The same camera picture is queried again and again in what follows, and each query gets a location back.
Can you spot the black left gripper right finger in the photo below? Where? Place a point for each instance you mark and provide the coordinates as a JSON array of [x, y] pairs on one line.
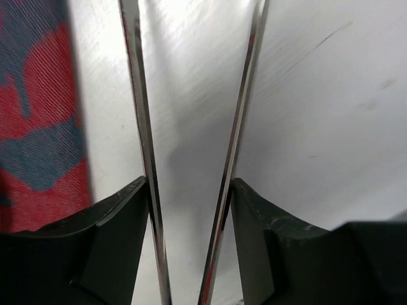
[[285, 260]]

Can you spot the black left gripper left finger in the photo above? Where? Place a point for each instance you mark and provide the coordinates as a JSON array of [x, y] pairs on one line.
[[90, 257]]

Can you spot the metal tongs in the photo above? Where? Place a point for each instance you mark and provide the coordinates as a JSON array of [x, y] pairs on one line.
[[131, 20]]

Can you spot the red placemat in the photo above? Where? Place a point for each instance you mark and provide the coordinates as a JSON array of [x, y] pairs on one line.
[[43, 167]]

